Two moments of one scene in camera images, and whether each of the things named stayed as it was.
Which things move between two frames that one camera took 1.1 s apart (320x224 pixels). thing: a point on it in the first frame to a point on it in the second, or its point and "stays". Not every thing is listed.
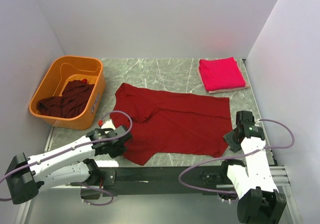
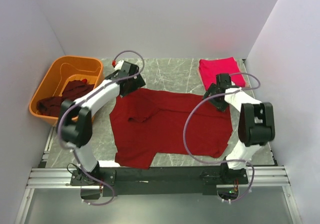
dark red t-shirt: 165,123 stays
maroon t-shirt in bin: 71,104 stays
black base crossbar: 145,180 stays
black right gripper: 235,147 to 221,106
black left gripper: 119,151 to 138,83
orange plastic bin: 70,69 stays
